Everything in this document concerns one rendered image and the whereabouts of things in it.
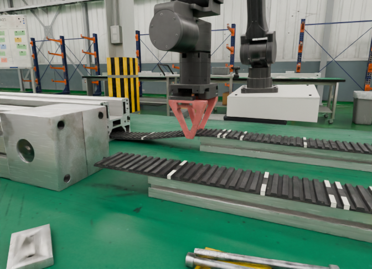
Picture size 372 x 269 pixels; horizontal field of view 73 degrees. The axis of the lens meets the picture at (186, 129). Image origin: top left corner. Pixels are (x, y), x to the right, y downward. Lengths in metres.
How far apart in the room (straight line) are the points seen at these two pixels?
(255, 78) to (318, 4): 7.30
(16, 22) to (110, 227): 5.96
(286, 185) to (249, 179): 0.04
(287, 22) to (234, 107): 7.29
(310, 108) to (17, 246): 0.74
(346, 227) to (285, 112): 0.57
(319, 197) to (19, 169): 0.36
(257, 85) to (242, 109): 0.10
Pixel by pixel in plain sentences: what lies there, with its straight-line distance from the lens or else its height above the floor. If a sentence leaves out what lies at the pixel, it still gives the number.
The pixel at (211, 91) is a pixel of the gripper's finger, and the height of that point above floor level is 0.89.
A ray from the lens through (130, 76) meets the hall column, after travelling 3.76.
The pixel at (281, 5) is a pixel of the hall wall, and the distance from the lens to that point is 8.12.
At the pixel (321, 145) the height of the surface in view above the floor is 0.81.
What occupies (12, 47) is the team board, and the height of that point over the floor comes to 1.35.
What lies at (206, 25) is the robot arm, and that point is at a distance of 0.46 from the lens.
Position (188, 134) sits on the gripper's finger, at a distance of 0.46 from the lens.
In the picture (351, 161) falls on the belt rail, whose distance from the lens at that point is 0.46.
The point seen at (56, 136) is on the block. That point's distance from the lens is 0.34.
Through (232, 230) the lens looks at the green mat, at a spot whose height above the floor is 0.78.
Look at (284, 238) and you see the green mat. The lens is 0.26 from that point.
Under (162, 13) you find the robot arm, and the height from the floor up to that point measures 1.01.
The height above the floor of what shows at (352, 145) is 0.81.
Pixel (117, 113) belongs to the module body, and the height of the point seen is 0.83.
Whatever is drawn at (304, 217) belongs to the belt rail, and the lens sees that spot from 0.28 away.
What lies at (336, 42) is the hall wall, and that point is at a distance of 8.05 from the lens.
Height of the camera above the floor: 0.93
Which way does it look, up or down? 13 degrees down
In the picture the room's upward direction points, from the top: straight up
